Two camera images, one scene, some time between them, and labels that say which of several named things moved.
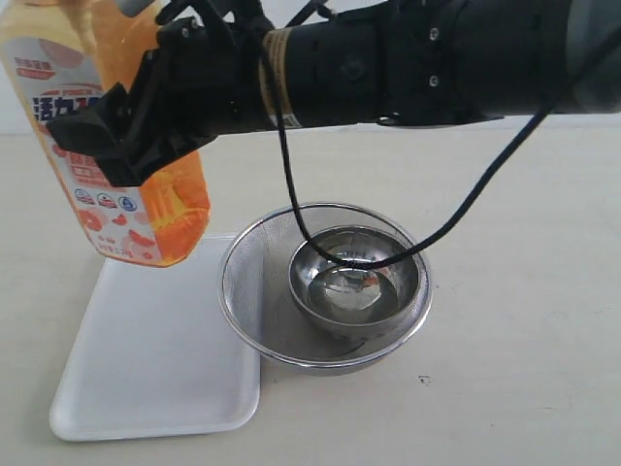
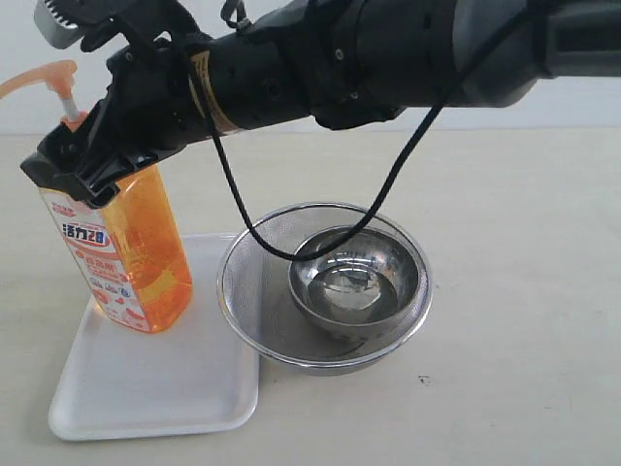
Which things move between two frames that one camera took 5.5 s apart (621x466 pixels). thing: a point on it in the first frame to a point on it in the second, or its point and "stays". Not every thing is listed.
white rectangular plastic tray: x=154 y=356 stays
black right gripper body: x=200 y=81 stays
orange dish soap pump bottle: x=63 y=53 to x=129 y=249
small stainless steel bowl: x=342 y=296 stays
